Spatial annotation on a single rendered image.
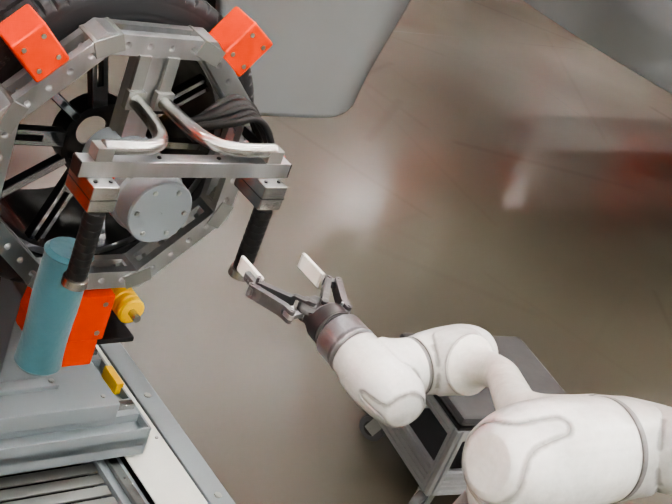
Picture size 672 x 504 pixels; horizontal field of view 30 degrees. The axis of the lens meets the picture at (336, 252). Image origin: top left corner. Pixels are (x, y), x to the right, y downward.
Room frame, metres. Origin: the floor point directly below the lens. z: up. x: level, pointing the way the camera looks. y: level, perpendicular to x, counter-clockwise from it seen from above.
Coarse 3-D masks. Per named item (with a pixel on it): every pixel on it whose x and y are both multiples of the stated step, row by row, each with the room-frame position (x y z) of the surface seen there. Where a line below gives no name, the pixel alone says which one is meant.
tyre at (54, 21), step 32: (0, 0) 2.01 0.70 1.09; (32, 0) 2.00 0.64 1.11; (64, 0) 2.00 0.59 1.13; (96, 0) 2.04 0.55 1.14; (128, 0) 2.08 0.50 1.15; (160, 0) 2.13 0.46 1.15; (192, 0) 2.18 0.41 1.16; (64, 32) 2.01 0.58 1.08; (0, 64) 1.94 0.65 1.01; (0, 256) 2.00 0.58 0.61
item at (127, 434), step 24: (96, 360) 2.43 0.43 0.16; (120, 384) 2.36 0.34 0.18; (120, 408) 2.28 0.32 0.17; (24, 432) 2.10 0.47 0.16; (48, 432) 2.14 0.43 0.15; (72, 432) 2.18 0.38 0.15; (96, 432) 2.21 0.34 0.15; (120, 432) 2.21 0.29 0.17; (144, 432) 2.26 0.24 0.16; (0, 456) 2.01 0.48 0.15; (24, 456) 2.05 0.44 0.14; (48, 456) 2.10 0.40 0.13; (72, 456) 2.14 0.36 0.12; (96, 456) 2.18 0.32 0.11; (120, 456) 2.23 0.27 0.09
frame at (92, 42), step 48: (96, 48) 1.96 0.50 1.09; (144, 48) 2.03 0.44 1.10; (192, 48) 2.12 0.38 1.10; (0, 96) 1.89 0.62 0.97; (48, 96) 1.92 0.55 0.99; (0, 144) 1.87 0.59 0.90; (0, 192) 1.89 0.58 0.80; (0, 240) 1.90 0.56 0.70; (192, 240) 2.20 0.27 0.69; (96, 288) 2.07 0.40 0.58
